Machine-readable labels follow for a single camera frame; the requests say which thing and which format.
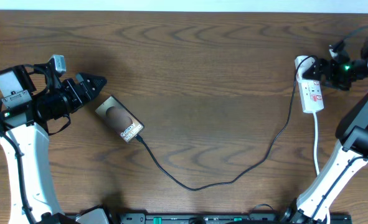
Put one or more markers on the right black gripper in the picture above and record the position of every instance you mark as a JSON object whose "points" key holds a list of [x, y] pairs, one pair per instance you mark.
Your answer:
{"points": [[330, 74]]}

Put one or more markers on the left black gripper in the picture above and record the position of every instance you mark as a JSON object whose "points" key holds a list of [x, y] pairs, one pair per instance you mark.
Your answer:
{"points": [[87, 93]]}

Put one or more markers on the white power strip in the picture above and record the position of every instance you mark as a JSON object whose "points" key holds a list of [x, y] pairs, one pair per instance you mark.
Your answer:
{"points": [[310, 90]]}

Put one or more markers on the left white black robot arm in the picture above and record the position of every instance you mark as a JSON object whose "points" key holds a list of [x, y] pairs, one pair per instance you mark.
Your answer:
{"points": [[24, 137]]}

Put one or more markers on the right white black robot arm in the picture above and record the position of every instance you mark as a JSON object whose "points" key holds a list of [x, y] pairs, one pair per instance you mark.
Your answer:
{"points": [[350, 152]]}

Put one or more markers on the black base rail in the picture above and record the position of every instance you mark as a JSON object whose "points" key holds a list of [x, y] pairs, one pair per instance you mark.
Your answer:
{"points": [[142, 218]]}

